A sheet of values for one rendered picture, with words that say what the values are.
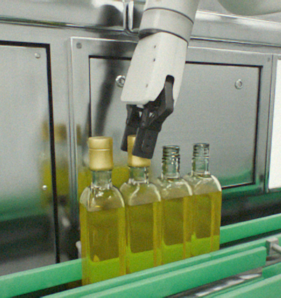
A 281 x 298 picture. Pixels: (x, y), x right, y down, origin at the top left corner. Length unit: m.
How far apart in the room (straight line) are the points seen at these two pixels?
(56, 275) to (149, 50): 0.36
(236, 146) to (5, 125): 0.49
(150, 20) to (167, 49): 0.05
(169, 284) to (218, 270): 0.09
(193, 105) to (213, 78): 0.07
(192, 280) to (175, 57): 0.33
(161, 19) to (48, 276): 0.40
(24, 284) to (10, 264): 0.13
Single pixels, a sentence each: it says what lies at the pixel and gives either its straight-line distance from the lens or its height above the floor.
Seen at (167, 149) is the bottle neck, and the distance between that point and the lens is 0.48.
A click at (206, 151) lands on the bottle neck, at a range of 0.51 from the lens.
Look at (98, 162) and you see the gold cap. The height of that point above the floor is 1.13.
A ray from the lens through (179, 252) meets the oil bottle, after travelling 0.52.
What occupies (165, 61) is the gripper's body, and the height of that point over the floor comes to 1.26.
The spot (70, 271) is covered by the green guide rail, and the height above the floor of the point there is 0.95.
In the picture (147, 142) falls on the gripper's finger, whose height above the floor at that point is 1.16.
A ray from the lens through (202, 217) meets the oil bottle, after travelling 0.52.
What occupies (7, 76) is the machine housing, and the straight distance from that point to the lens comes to 0.57.
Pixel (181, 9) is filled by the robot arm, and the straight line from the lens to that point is 0.46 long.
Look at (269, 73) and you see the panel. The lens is 0.79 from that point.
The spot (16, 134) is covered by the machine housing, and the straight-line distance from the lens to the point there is 0.58.
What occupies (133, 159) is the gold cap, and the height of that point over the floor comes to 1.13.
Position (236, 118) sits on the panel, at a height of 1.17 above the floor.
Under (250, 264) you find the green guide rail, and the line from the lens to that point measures 0.58.
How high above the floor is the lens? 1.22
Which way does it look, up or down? 9 degrees down
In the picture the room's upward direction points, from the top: straight up
